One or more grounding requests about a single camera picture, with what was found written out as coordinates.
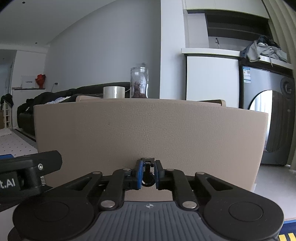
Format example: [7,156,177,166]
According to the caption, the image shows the grey clothes on counter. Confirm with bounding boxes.
[240,36,287,63]

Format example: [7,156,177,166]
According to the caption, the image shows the glass jar with dried fruit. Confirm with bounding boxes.
[130,63,149,98]

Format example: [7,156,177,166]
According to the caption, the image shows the red object on shelf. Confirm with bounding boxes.
[35,74,46,89]

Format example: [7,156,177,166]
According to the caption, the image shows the white countertop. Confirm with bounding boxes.
[181,48,293,70]

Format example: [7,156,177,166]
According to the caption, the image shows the white box on shelf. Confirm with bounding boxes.
[21,75,36,89]

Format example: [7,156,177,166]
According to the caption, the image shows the black top drawer ring handle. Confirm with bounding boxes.
[142,158,155,187]

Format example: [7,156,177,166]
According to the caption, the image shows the beige plastic drawer cabinet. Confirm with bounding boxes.
[75,95,226,107]

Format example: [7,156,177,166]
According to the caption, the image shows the clothes pile on sofa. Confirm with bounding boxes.
[46,96,70,104]

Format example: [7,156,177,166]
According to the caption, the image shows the clear tape roll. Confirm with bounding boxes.
[103,86,125,99]

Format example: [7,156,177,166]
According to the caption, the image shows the white dotted floor rug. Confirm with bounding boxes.
[1,130,38,157]

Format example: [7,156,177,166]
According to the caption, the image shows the black leather sofa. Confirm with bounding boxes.
[16,81,132,137]

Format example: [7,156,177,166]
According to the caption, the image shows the silver washing machine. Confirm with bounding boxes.
[239,64,295,166]

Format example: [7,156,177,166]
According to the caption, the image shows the white cabinet under counter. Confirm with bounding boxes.
[186,56,239,108]

